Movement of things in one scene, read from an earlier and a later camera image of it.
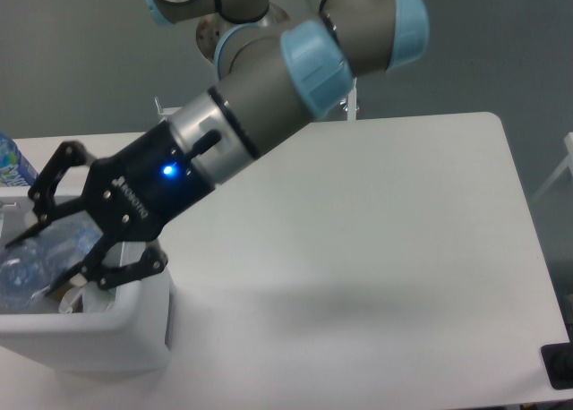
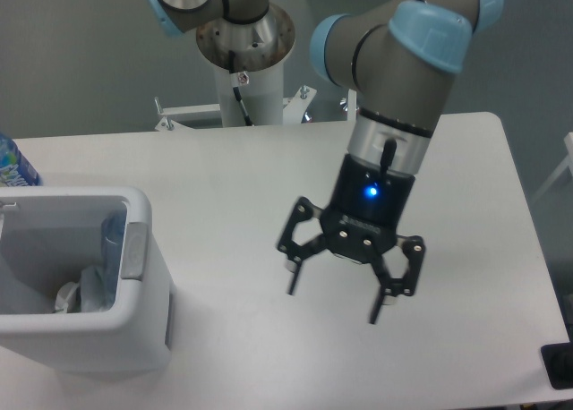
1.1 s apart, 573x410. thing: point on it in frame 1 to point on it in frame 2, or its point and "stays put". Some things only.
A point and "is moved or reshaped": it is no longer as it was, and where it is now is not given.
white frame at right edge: x=568 y=163 stays put
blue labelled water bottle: x=15 y=171 stays put
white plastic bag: x=95 y=299 stays put
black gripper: x=131 y=193 to x=369 y=201
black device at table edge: x=558 y=362 stays put
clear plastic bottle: x=30 y=265 is moved or reshaped
